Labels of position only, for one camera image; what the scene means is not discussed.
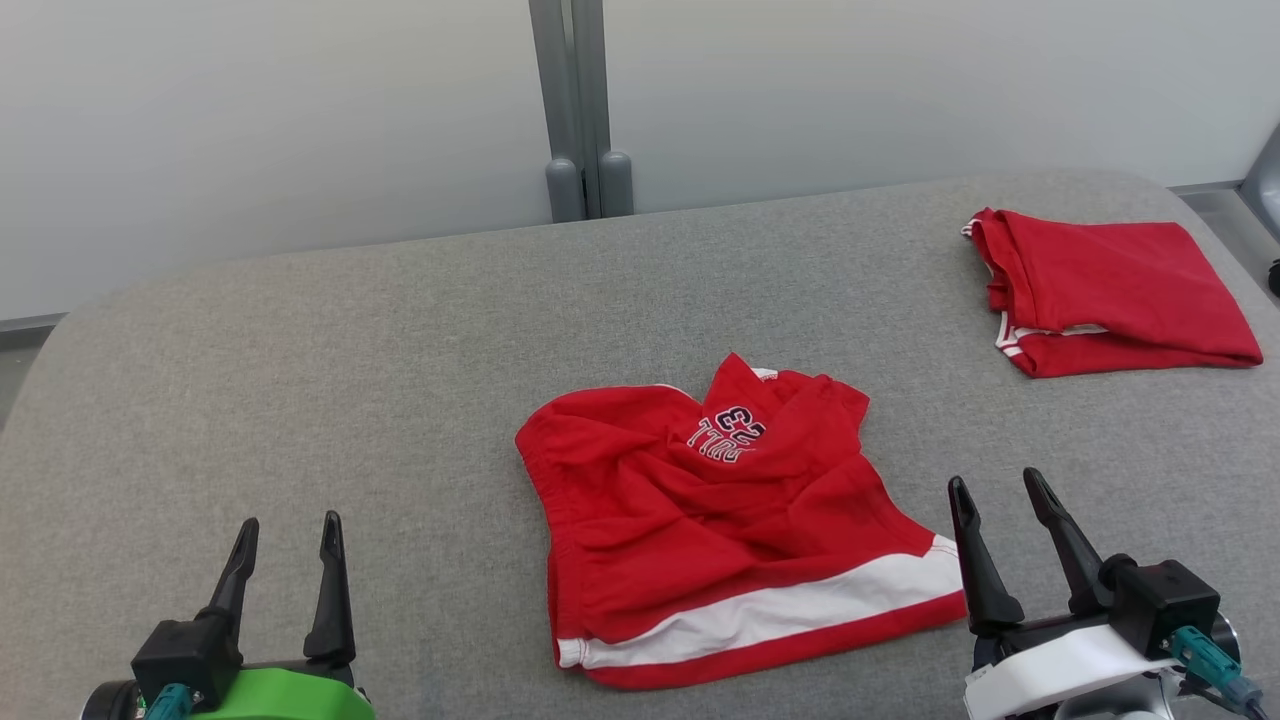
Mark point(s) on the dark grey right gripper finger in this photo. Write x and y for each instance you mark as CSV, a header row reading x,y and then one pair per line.
x,y
1075,560
985,580

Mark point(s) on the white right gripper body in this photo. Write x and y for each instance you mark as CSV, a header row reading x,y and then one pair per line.
x,y
1060,670

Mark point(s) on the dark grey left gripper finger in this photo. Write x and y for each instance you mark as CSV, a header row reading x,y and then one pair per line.
x,y
238,575
332,600

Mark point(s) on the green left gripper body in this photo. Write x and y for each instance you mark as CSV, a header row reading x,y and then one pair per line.
x,y
290,698

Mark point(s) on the red jersey thin white stripes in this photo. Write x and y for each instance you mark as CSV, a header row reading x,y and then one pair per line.
x,y
1110,280

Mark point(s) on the red shorts wide white band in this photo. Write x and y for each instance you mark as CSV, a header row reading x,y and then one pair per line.
x,y
700,540

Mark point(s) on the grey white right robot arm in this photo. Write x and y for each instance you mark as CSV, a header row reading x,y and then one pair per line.
x,y
1110,712

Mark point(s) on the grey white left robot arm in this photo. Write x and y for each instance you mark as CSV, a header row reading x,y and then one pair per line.
x,y
110,705

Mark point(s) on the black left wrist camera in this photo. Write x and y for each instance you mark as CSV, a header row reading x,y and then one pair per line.
x,y
185,655

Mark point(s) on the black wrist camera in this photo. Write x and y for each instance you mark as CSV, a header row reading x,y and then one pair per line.
x,y
1160,605
185,655

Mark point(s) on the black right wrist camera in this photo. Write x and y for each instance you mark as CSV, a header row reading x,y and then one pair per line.
x,y
1160,605

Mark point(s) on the grey partition post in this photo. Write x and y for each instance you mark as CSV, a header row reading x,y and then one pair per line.
x,y
1268,190
565,100

